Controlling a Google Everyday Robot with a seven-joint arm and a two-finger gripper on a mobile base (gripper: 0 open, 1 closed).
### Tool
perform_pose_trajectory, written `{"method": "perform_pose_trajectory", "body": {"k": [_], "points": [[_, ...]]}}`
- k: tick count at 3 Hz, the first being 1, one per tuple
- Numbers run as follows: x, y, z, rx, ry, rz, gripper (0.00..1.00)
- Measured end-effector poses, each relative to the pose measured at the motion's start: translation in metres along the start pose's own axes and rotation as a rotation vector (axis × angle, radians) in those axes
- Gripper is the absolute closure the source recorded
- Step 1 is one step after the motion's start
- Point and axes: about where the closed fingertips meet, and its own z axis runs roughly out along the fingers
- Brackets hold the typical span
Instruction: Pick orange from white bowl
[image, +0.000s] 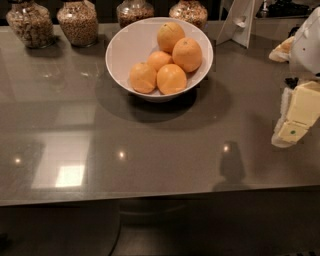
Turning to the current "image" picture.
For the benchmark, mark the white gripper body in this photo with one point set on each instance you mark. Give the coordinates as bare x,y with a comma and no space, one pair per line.
307,50

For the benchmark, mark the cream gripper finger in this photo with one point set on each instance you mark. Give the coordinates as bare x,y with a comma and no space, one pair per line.
282,51
300,109

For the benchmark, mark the small middle orange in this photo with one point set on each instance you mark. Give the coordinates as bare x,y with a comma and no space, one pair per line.
158,59

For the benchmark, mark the white ceramic bowl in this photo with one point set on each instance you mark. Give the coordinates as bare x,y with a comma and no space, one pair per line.
134,43

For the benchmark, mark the dark objects at back right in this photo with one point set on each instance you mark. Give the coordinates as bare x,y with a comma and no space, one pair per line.
286,8

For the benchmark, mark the white folded card stand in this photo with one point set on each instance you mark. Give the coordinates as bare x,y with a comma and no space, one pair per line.
238,24

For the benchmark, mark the glass jar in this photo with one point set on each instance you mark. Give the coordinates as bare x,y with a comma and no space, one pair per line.
31,23
191,11
130,11
78,21

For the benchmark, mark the far left glass jar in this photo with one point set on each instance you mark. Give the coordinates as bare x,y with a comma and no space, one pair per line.
31,23

